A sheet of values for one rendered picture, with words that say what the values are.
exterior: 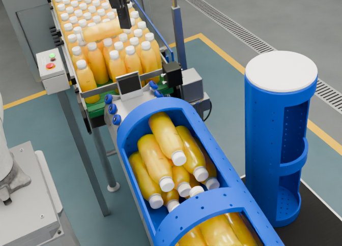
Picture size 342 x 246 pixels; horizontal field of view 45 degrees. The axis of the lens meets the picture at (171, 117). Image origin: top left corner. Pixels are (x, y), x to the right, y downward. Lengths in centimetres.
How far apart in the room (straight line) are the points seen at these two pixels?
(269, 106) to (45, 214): 91
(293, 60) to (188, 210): 96
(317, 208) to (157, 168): 132
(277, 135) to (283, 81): 24
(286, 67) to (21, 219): 112
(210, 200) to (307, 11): 355
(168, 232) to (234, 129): 201
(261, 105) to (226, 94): 161
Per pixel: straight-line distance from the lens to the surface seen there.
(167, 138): 120
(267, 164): 188
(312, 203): 236
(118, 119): 164
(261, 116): 169
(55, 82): 181
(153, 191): 121
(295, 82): 164
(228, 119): 303
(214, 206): 97
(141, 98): 179
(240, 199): 101
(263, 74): 167
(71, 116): 202
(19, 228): 127
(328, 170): 273
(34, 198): 132
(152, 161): 120
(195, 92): 200
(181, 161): 118
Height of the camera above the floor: 201
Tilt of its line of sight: 41 degrees down
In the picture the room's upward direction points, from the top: 9 degrees counter-clockwise
